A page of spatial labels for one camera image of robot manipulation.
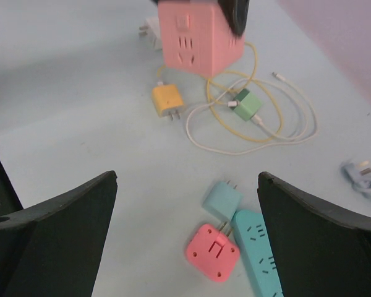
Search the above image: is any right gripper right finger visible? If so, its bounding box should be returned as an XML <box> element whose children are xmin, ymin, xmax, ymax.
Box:
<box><xmin>257</xmin><ymin>172</ymin><xmax>371</xmax><ymax>296</ymax></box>

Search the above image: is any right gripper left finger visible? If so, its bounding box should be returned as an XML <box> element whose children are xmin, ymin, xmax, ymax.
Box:
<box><xmin>0</xmin><ymin>171</ymin><xmax>117</xmax><ymax>296</ymax></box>

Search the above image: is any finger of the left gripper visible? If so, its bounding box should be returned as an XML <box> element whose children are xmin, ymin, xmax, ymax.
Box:
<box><xmin>218</xmin><ymin>0</ymin><xmax>250</xmax><ymax>36</ymax></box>

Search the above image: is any pink cube socket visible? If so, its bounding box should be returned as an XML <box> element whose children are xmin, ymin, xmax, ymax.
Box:
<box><xmin>158</xmin><ymin>1</ymin><xmax>245</xmax><ymax>78</ymax></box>

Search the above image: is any teal triangular power strip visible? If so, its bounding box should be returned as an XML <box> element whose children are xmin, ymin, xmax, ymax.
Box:
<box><xmin>232</xmin><ymin>209</ymin><xmax>283</xmax><ymax>297</ymax></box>

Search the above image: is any blue round power strip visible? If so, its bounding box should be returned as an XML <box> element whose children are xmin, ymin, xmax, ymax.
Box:
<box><xmin>341</xmin><ymin>160</ymin><xmax>371</xmax><ymax>200</ymax></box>

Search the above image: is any light teal charger plug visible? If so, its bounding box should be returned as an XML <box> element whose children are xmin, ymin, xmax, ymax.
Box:
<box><xmin>202</xmin><ymin>181</ymin><xmax>244</xmax><ymax>222</ymax></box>

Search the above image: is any green charger plug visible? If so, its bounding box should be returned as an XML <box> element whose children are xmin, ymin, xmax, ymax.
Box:
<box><xmin>228</xmin><ymin>88</ymin><xmax>263</xmax><ymax>121</ymax></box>

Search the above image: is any yellow charger plug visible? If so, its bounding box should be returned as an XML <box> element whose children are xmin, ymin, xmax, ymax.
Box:
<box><xmin>151</xmin><ymin>81</ymin><xmax>185</xmax><ymax>121</ymax></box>

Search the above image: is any white cube charger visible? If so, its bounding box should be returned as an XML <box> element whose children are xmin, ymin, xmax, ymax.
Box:
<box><xmin>139</xmin><ymin>16</ymin><xmax>163</xmax><ymax>51</ymax></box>

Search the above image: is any pink square adapter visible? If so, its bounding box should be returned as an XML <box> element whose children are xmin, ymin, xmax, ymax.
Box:
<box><xmin>185</xmin><ymin>223</ymin><xmax>240</xmax><ymax>283</ymax></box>

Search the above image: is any yellow usb cable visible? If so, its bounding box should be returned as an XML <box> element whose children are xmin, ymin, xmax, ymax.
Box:
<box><xmin>156</xmin><ymin>40</ymin><xmax>282</xmax><ymax>144</ymax></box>

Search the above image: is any white usb cable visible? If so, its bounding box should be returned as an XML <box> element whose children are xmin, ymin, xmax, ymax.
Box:
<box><xmin>185</xmin><ymin>71</ymin><xmax>318</xmax><ymax>156</ymax></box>

